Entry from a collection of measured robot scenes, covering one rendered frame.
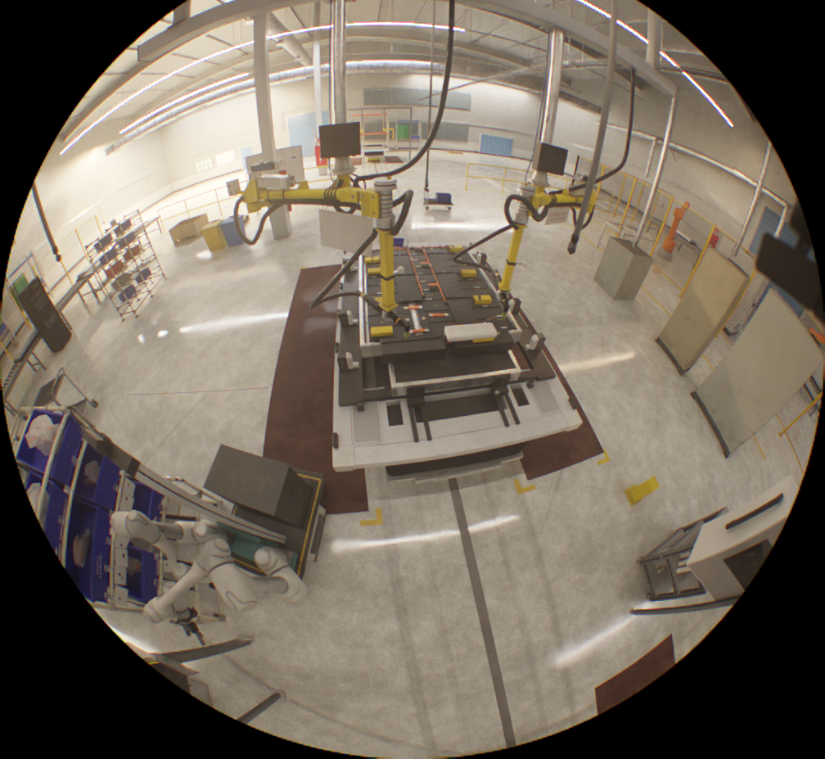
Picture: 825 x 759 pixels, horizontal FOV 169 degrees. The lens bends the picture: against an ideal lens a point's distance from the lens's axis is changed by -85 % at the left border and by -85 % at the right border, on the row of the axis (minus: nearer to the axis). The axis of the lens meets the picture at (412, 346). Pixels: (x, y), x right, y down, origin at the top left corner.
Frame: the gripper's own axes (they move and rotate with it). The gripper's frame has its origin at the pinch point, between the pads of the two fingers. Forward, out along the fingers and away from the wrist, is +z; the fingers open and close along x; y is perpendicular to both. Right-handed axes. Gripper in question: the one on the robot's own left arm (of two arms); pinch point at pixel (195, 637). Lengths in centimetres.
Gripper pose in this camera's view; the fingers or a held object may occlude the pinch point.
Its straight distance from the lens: 199.2
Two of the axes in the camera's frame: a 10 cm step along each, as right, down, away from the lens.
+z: 1.3, 9.7, -2.3
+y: -1.9, -2.0, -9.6
